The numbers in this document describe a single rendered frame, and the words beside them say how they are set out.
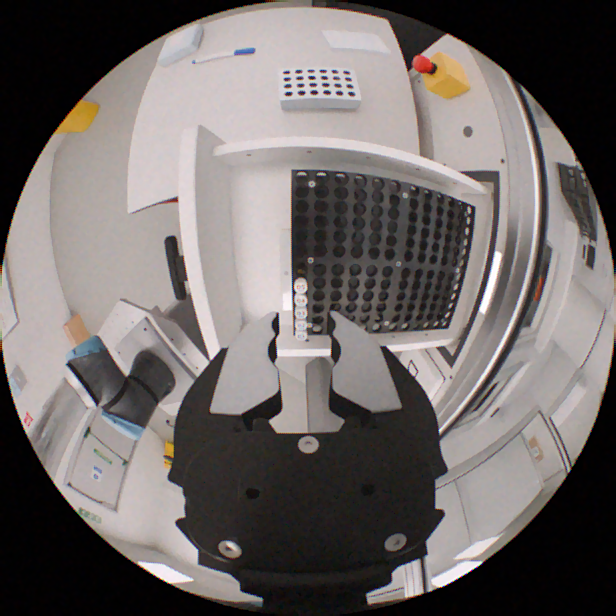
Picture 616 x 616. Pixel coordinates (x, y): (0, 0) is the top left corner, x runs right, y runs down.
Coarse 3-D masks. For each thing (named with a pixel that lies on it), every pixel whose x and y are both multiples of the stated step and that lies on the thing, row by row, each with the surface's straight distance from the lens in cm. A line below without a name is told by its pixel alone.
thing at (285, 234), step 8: (280, 232) 24; (288, 232) 24; (280, 240) 24; (288, 240) 24; (280, 248) 25; (288, 248) 24; (280, 256) 25; (288, 256) 25; (280, 264) 25; (288, 264) 25; (288, 272) 25; (288, 280) 26; (288, 288) 26; (288, 296) 26; (288, 304) 27
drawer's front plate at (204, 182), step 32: (192, 128) 21; (192, 160) 19; (192, 192) 18; (224, 192) 25; (192, 224) 18; (224, 224) 25; (192, 256) 19; (224, 256) 24; (192, 288) 20; (224, 288) 24; (224, 320) 24
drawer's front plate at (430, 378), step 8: (408, 352) 42; (416, 352) 39; (424, 352) 39; (408, 360) 42; (416, 360) 39; (424, 360) 37; (424, 368) 37; (432, 368) 36; (416, 376) 40; (424, 376) 38; (432, 376) 36; (440, 376) 36; (424, 384) 38; (432, 384) 36; (440, 384) 36; (432, 392) 37
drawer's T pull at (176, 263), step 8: (168, 240) 22; (176, 240) 23; (168, 248) 22; (176, 248) 23; (168, 256) 22; (176, 256) 23; (168, 264) 23; (176, 264) 22; (184, 264) 22; (176, 272) 23; (184, 272) 22; (176, 280) 23; (184, 280) 22; (176, 288) 23; (184, 288) 24; (176, 296) 24; (184, 296) 24
